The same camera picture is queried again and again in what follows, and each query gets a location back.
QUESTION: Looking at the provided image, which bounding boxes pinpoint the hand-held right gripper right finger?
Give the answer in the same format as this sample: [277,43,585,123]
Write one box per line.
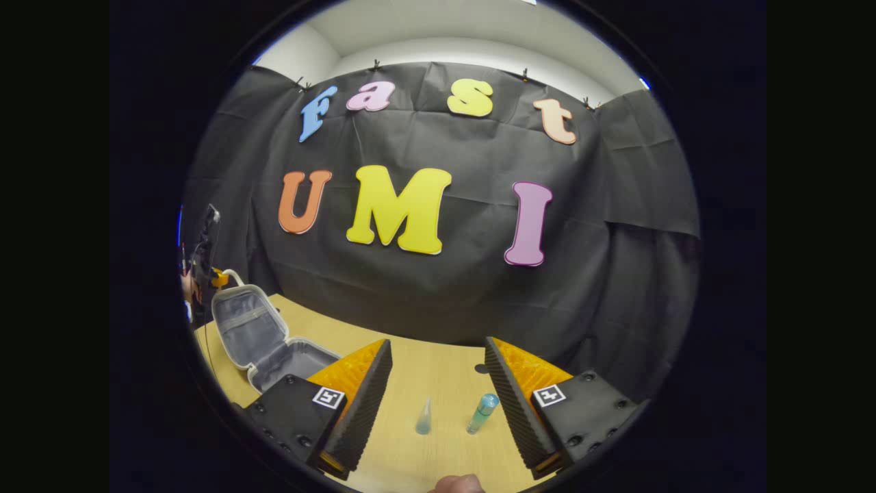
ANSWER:
[484,336,649,480]

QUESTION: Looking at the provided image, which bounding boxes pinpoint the teal spray bottle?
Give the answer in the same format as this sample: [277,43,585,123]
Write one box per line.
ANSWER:
[467,393,500,435]

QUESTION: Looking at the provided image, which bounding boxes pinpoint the white suitcase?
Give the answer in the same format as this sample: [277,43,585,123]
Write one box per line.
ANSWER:
[211,268,343,394]

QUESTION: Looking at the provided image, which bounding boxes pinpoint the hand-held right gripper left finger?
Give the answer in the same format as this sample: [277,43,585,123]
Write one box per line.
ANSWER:
[243,338,394,481]

